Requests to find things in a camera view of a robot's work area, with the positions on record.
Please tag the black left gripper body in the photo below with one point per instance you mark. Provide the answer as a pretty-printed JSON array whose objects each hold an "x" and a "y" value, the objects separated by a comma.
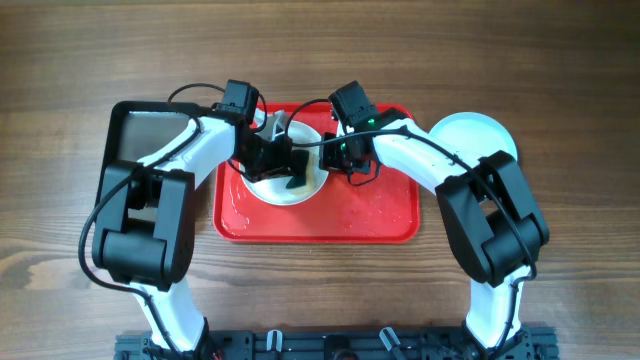
[{"x": 267, "y": 158}]

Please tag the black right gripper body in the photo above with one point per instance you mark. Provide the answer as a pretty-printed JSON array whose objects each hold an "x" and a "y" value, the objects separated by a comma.
[{"x": 337, "y": 156}]

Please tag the white round plate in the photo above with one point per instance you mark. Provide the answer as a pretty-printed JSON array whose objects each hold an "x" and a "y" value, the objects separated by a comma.
[{"x": 287, "y": 191}]

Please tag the yellow green sponge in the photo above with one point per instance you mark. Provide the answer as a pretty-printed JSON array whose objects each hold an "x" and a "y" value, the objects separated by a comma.
[{"x": 298, "y": 162}]

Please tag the light blue plate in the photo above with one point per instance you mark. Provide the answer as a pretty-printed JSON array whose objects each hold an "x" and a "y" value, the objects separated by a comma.
[{"x": 475, "y": 132}]

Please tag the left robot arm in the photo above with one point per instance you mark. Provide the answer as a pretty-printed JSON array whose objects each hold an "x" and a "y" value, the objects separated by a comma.
[{"x": 143, "y": 222}]

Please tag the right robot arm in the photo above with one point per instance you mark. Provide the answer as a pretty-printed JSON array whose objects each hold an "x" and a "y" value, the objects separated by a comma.
[{"x": 493, "y": 223}]

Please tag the red plastic tray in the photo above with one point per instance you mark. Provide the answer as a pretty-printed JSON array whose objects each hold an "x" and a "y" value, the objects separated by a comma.
[{"x": 379, "y": 207}]

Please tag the black water tray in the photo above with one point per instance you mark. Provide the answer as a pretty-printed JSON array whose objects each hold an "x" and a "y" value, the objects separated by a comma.
[{"x": 144, "y": 135}]

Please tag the black mounting rail base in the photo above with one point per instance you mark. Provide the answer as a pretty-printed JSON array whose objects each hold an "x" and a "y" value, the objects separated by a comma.
[{"x": 531, "y": 342}]

